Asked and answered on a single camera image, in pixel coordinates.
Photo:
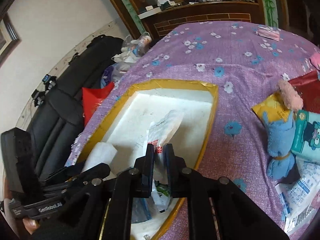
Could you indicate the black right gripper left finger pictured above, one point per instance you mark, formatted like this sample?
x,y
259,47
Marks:
x,y
133,183

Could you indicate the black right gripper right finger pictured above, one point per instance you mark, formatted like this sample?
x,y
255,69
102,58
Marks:
x,y
184,182

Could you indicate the white plastic snack packet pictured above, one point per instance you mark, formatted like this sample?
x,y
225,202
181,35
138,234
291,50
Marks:
x,y
160,134

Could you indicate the person's left hand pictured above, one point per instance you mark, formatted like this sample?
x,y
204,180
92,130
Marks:
x,y
30,225

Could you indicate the black leather chair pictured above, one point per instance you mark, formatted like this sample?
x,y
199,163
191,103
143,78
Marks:
x,y
59,120

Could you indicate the red paper bag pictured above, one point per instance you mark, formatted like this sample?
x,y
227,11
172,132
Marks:
x,y
93,98

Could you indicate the blue towel bundle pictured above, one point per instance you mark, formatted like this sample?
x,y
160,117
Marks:
x,y
280,136

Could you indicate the yellow snack packet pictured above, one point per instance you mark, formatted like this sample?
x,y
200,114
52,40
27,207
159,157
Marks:
x,y
272,110

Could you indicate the teal tissue pack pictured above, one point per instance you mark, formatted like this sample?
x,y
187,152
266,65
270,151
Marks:
x,y
307,135

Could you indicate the clear plastic bottle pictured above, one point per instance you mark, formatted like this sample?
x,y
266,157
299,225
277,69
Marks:
x,y
140,46

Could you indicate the purple floral tablecloth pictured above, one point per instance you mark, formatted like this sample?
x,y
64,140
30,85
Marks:
x,y
246,69

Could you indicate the pink plush toy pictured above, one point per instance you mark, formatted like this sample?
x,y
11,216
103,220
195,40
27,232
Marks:
x,y
290,96

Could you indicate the red plastic bag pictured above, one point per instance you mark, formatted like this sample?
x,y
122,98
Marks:
x,y
308,87

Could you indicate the pink mask packet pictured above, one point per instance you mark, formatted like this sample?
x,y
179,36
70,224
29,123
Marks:
x,y
268,32

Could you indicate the dark wooden cabinet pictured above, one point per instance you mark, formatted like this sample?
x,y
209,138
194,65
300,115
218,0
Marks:
x,y
159,17

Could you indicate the pink fluffy cloth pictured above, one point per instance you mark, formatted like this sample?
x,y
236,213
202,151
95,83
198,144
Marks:
x,y
315,60

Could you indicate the framed wall picture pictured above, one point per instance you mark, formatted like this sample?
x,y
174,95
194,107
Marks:
x,y
9,38

